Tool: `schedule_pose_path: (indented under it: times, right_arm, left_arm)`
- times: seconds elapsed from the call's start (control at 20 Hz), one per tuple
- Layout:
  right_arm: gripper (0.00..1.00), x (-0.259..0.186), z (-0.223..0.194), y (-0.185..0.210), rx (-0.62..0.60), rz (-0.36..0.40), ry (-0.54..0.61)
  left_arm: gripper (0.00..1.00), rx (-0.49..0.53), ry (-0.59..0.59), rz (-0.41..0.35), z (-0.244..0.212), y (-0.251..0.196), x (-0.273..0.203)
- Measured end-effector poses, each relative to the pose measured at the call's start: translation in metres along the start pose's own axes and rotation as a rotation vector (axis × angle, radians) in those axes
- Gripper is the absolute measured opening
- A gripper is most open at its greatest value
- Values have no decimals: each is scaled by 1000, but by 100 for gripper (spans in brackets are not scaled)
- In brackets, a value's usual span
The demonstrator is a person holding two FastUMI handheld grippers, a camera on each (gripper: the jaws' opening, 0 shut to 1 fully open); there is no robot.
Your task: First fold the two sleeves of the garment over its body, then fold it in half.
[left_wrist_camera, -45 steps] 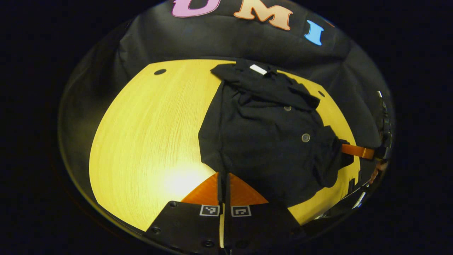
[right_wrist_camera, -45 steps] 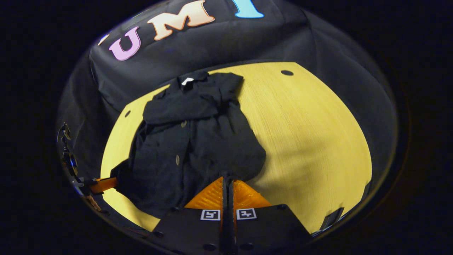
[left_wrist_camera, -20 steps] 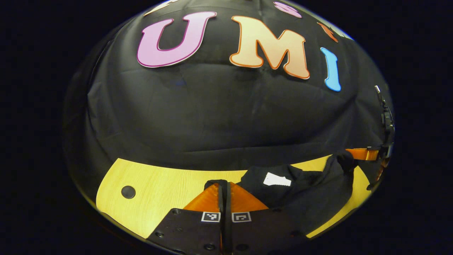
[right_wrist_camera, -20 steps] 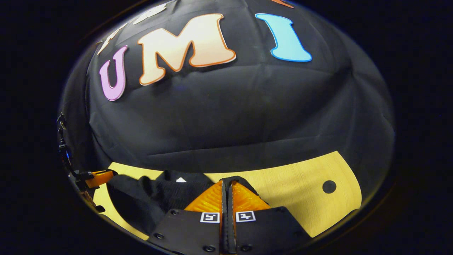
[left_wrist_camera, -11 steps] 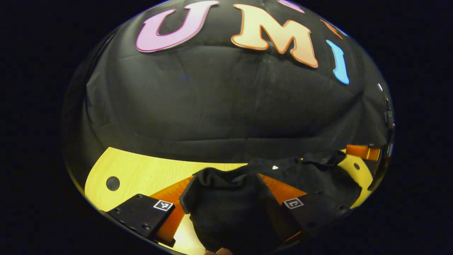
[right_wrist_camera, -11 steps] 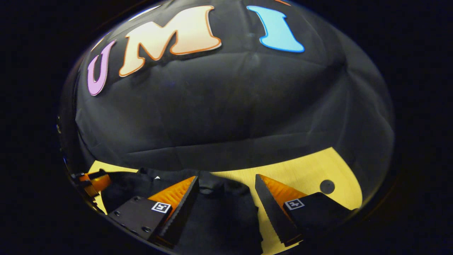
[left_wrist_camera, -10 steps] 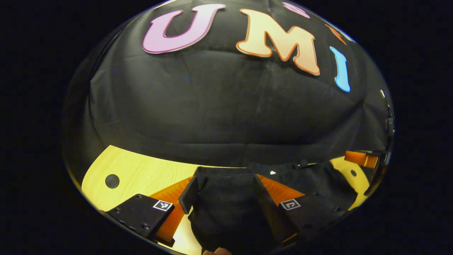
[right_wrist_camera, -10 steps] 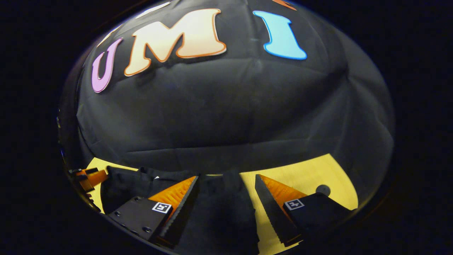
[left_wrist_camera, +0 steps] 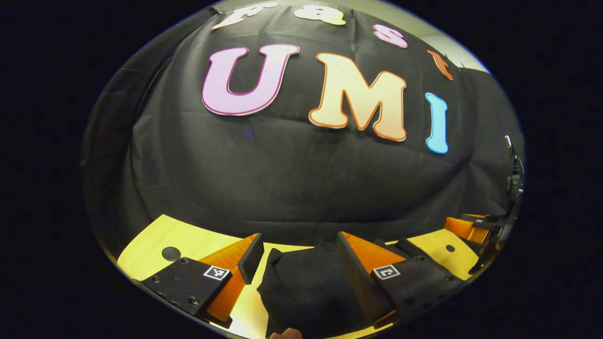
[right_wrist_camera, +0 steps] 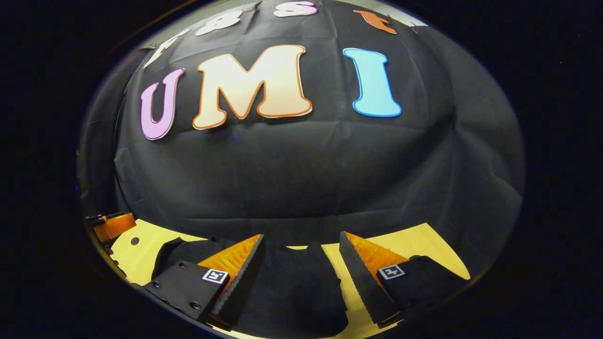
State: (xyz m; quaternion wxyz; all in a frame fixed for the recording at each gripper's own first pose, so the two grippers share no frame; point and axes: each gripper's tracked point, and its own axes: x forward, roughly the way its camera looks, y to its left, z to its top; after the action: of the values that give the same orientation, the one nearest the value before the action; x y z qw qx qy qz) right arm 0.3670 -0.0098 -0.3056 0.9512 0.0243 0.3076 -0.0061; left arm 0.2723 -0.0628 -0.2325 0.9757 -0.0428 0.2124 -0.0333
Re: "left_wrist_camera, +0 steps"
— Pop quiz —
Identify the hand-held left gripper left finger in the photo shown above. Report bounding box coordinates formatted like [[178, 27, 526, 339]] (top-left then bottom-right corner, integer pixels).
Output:
[[140, 233, 265, 329]]

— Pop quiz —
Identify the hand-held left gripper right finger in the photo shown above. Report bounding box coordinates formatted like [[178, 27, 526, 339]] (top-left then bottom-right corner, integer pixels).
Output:
[[335, 231, 464, 330]]

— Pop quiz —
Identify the black shirt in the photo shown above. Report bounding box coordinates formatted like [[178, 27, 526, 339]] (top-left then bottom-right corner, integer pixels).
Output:
[[257, 238, 424, 339]]

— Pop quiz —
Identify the black backdrop cloth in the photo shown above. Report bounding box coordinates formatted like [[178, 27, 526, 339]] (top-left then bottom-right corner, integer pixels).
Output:
[[81, 0, 526, 257]]

